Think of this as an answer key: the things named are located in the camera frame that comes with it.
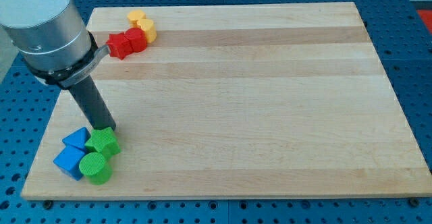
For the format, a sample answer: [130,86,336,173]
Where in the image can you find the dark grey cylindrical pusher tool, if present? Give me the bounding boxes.
[69,76,116,130]

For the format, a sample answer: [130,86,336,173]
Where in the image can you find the red cylinder block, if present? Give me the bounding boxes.
[125,28,147,53]

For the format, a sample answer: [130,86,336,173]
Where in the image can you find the wooden board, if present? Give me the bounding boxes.
[22,2,431,200]

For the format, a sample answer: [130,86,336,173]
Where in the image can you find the blue triangle block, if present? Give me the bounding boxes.
[62,127,90,152]

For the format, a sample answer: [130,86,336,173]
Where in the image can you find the blue cube block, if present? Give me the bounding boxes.
[53,146,86,181]

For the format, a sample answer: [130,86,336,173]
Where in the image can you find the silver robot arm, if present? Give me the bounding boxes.
[1,0,110,88]

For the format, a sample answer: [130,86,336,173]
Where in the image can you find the red star block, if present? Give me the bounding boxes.
[106,32,133,60]

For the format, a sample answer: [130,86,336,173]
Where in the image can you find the green star block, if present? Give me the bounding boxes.
[84,127,122,160]

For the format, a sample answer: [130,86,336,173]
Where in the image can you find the red object at edge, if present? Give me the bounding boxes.
[417,9,432,33]

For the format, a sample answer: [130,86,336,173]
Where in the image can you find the green cylinder block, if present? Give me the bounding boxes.
[79,152,112,185]

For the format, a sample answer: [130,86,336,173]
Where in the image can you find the yellow hexagon block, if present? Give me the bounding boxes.
[126,9,146,28]

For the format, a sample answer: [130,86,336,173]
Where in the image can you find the yellow cylinder block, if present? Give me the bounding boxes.
[137,19,157,43]

